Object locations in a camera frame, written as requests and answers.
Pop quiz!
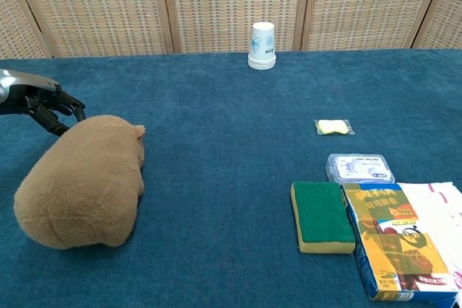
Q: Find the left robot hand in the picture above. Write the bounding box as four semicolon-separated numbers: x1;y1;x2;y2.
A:
0;69;87;137

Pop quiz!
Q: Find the brown plush toy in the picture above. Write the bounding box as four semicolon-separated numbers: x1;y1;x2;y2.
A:
13;114;147;250

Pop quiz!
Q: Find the blue table cloth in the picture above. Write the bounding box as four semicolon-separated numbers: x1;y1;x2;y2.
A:
0;47;462;308

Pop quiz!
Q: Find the woven folding screen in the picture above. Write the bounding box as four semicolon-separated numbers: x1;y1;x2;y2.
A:
0;0;462;59

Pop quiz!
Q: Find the white paper cup stack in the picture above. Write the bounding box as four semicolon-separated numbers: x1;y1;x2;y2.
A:
247;21;277;71

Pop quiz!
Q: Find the yellow wrapped snack packet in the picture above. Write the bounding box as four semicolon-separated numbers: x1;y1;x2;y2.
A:
313;118;356;136

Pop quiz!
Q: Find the green yellow sponge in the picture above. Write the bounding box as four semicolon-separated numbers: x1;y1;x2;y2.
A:
290;180;357;255

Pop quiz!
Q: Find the clear plastic box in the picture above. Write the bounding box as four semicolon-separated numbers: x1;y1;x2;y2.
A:
326;153;396;184

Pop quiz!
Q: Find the blue yellow snack box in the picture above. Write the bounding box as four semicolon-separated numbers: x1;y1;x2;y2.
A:
341;182;461;302

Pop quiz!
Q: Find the white cloth with pink stripe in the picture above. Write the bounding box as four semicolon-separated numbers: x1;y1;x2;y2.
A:
398;180;462;291

